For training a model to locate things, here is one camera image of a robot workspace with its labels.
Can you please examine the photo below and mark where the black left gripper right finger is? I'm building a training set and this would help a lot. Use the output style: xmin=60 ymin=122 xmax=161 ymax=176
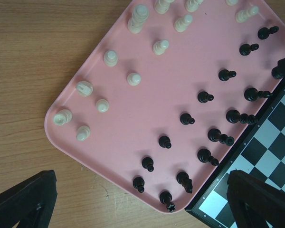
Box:
xmin=227 ymin=170 xmax=285 ymax=228

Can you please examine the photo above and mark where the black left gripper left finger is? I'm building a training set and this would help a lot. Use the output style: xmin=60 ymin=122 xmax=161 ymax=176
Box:
xmin=0 ymin=170 xmax=57 ymax=228

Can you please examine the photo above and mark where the black pawn piece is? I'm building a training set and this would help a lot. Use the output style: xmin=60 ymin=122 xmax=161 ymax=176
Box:
xmin=257 ymin=26 xmax=279 ymax=40
xmin=218 ymin=69 xmax=237 ymax=81
xmin=180 ymin=113 xmax=195 ymax=125
xmin=198 ymin=91 xmax=214 ymax=104
xmin=239 ymin=43 xmax=259 ymax=56
xmin=159 ymin=135 xmax=171 ymax=149
xmin=133 ymin=176 xmax=145 ymax=193
xmin=142 ymin=157 xmax=154 ymax=172

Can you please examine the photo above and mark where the black and white chessboard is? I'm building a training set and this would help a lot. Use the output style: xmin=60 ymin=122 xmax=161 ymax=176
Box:
xmin=185 ymin=86 xmax=285 ymax=228

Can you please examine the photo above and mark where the black bishop piece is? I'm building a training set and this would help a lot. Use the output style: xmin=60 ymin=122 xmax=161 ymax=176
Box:
xmin=197 ymin=149 xmax=219 ymax=166
xmin=244 ymin=87 xmax=273 ymax=102

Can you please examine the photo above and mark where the black rook piece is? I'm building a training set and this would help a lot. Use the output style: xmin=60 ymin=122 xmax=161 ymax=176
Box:
xmin=160 ymin=191 xmax=176 ymax=213

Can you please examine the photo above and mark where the white pawn piece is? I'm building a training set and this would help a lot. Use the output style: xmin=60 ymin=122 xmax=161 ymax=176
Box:
xmin=76 ymin=125 xmax=91 ymax=141
xmin=95 ymin=99 xmax=109 ymax=113
xmin=235 ymin=6 xmax=259 ymax=23
xmin=152 ymin=39 xmax=170 ymax=55
xmin=174 ymin=14 xmax=193 ymax=32
xmin=185 ymin=0 xmax=204 ymax=13
xmin=127 ymin=73 xmax=142 ymax=86

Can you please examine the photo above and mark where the white rook piece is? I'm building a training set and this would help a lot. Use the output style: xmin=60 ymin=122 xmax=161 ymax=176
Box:
xmin=53 ymin=109 xmax=73 ymax=126

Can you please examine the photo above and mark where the white knight piece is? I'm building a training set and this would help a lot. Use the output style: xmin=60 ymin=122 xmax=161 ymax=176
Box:
xmin=76 ymin=81 xmax=93 ymax=97

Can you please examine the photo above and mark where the pink plastic tray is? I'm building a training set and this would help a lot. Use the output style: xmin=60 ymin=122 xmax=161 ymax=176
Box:
xmin=44 ymin=0 xmax=285 ymax=214

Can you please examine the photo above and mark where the white bishop piece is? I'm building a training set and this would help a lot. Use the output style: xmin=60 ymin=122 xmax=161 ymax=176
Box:
xmin=104 ymin=50 xmax=118 ymax=67
xmin=225 ymin=0 xmax=239 ymax=6

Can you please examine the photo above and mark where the white king piece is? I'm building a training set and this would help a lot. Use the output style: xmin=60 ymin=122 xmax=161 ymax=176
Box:
xmin=154 ymin=0 xmax=174 ymax=14

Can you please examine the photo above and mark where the white queen piece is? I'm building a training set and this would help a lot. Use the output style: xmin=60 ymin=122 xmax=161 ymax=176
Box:
xmin=127 ymin=4 xmax=149 ymax=34

